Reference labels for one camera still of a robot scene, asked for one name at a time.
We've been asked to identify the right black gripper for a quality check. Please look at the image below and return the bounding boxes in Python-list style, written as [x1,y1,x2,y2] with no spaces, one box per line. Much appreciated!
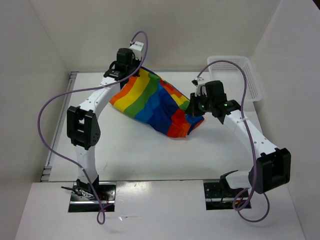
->
[185,91,214,117]

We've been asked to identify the rainbow striped shorts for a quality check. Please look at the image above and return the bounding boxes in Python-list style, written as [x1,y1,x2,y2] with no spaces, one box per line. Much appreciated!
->
[109,67,204,138]

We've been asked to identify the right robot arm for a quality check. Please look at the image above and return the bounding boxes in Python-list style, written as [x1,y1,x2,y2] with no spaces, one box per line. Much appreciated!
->
[186,77,291,197]

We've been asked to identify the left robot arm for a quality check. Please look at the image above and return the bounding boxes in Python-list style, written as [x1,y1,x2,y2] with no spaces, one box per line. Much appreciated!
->
[66,45,145,200]

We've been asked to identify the white plastic basket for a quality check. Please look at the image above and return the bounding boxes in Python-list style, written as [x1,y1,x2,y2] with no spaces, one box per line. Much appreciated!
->
[207,55,263,103]

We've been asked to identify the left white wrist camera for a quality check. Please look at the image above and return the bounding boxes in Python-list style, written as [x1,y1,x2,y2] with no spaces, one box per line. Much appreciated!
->
[129,41,145,61]

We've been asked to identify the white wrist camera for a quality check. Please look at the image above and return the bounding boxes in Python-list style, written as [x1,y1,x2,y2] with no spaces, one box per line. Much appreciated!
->
[129,41,145,61]
[191,77,206,97]

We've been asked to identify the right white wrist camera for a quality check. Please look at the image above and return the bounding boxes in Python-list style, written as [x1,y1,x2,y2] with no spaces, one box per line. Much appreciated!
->
[191,77,206,97]

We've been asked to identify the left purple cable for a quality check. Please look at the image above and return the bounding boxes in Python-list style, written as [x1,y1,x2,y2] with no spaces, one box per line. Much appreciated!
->
[37,30,149,225]

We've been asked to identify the aluminium table edge rail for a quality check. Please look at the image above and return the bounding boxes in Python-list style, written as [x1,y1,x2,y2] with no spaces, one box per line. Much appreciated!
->
[40,71,79,183]

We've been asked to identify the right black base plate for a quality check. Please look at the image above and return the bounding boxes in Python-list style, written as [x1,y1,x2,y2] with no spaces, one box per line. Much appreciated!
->
[203,180,242,211]

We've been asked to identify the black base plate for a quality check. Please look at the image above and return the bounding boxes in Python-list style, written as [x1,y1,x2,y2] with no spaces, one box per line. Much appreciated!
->
[68,181,116,213]
[203,180,242,211]

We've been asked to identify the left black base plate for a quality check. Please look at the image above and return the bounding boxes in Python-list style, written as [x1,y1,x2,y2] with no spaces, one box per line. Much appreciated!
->
[68,181,116,213]

